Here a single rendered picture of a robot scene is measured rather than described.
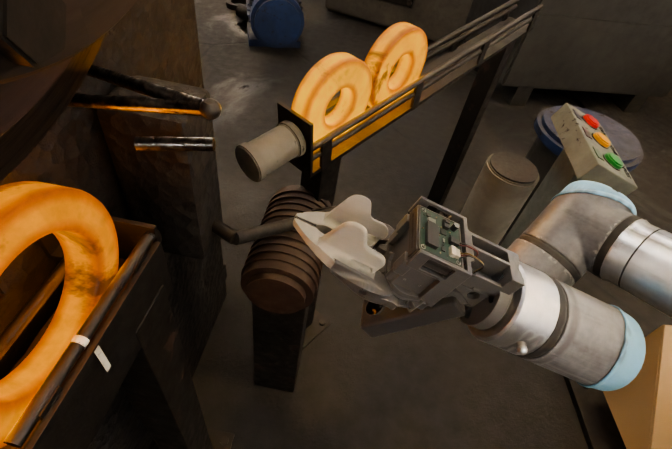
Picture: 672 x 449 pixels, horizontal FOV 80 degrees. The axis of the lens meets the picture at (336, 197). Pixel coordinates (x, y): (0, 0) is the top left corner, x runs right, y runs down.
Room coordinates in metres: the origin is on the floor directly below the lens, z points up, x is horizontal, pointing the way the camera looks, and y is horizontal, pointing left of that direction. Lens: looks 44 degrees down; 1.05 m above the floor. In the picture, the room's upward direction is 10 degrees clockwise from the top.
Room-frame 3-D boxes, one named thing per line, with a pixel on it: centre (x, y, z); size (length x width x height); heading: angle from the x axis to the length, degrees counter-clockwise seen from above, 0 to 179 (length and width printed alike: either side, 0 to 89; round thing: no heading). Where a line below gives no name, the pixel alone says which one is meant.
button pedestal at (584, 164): (0.79, -0.55, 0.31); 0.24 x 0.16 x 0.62; 178
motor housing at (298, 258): (0.46, 0.07, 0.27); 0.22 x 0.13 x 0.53; 178
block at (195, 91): (0.37, 0.22, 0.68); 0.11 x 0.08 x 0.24; 88
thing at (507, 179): (0.75, -0.38, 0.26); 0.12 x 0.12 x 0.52
